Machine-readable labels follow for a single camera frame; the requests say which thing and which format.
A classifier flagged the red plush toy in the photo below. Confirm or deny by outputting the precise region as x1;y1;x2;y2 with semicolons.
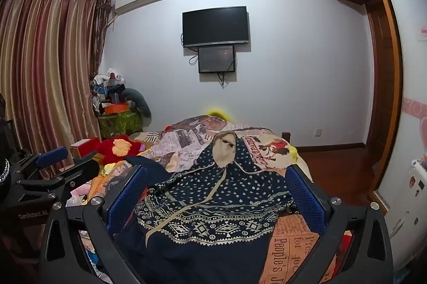
97;135;145;165

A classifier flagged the white appliance with stickers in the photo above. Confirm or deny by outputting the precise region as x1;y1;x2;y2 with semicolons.
378;157;427;268

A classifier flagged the white plastic bag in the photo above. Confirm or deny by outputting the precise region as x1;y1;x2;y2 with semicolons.
66;186;89;207

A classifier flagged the black wall television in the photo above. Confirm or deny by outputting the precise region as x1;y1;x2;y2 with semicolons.
182;6;251;48

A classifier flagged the yellow fuzzy pillow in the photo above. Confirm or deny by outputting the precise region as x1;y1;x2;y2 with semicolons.
205;107;232;121

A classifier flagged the navy patterned hoodie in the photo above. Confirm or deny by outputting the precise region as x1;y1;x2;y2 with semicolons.
115;131;316;284

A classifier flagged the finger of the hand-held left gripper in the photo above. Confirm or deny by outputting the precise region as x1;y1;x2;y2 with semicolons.
17;152;99;201
15;146;69;179

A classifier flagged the red and white box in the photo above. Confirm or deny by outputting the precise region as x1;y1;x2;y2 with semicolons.
70;137;101;158

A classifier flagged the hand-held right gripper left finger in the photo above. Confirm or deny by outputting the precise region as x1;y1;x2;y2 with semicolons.
40;166;149;284

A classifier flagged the small black monitor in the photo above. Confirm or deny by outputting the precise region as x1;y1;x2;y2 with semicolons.
198;45;237;74

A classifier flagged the green storage box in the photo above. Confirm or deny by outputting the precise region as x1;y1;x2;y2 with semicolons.
98;111;144;138

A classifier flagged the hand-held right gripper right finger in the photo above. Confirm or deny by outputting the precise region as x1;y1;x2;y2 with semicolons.
285;164;396;284

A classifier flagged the black hanging cable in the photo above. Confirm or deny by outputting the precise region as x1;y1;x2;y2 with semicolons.
218;51;236;89

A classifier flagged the striped brown curtain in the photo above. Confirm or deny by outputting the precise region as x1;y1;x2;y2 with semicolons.
0;0;112;178

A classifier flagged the newspaper print blanket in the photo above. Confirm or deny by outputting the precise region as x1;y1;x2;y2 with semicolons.
128;115;347;284

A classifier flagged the orange box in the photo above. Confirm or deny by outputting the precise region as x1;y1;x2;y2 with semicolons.
104;103;129;114

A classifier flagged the pile of assorted clutter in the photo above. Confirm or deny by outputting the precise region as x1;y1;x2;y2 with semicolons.
91;68;126;114

